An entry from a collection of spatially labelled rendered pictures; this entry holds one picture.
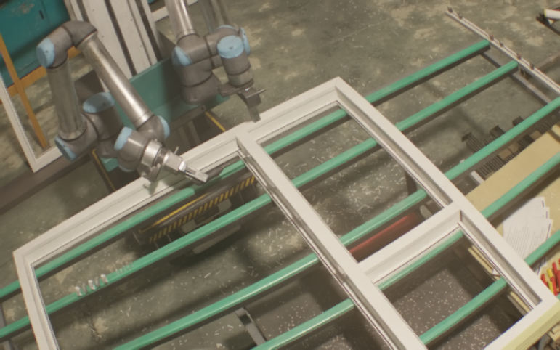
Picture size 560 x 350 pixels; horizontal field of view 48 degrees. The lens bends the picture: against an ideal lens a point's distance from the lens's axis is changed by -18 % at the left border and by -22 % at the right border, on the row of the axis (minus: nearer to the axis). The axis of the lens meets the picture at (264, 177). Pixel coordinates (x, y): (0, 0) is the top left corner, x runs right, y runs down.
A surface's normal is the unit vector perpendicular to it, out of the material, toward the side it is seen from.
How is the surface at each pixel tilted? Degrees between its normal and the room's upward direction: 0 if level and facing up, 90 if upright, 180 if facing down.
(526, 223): 0
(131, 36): 90
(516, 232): 0
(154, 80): 90
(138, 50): 90
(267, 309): 0
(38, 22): 90
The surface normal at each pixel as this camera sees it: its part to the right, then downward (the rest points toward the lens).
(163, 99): 0.48, 0.48
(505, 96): -0.26, -0.72
